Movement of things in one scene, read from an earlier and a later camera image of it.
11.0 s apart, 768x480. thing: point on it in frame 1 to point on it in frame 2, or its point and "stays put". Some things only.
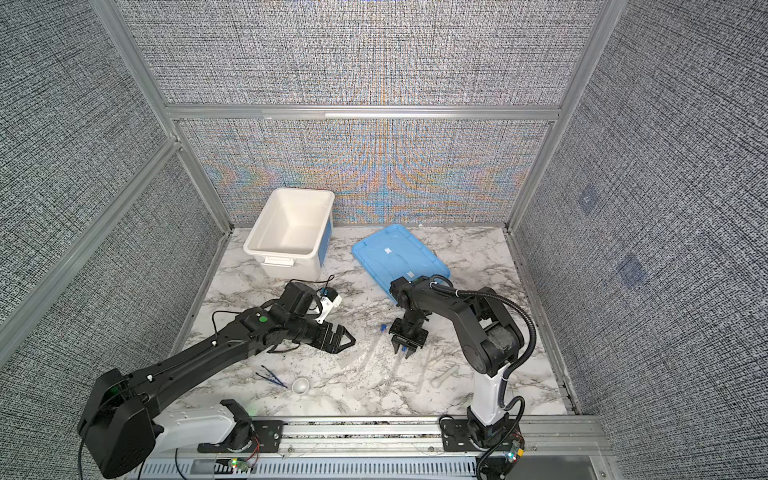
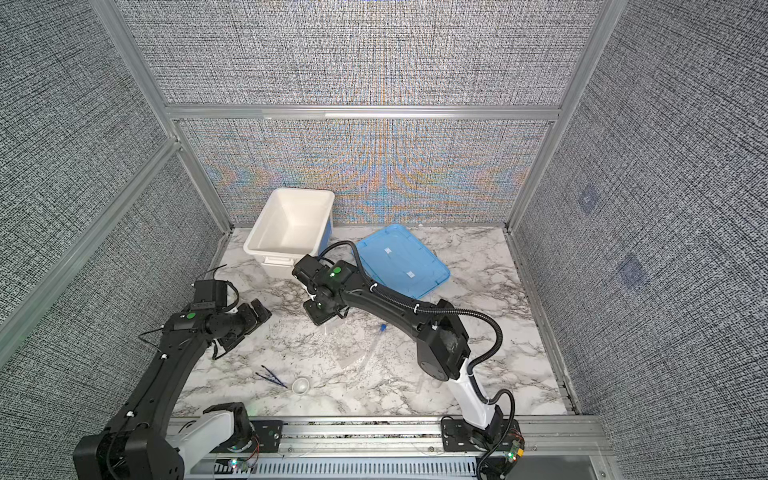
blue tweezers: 280,382 stays put
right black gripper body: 408,332 to 318,310
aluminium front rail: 400,449 stays put
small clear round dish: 300,386 stays put
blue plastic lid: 395,253 stays put
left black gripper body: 317,334 to 248,323
